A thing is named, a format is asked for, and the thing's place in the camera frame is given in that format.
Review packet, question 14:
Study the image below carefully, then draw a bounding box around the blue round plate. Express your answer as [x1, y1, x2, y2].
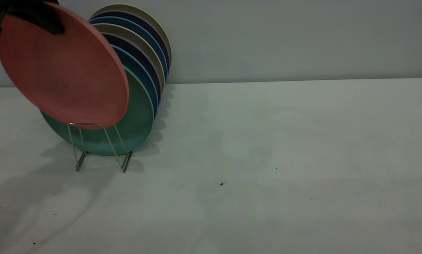
[111, 44, 159, 117]
[88, 17, 168, 81]

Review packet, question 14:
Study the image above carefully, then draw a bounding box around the metal wire plate rack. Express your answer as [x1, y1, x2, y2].
[67, 122, 133, 174]

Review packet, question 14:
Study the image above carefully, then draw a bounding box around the green round plate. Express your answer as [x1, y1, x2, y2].
[40, 67, 155, 156]

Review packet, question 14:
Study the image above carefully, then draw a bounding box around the pink round plate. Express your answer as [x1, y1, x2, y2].
[0, 2, 129, 128]

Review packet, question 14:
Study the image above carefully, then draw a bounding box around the beige round plate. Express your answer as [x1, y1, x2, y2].
[92, 24, 165, 94]
[91, 4, 172, 69]

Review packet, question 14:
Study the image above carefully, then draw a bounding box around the dark purple round plate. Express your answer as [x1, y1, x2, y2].
[101, 32, 162, 103]
[90, 11, 170, 71]

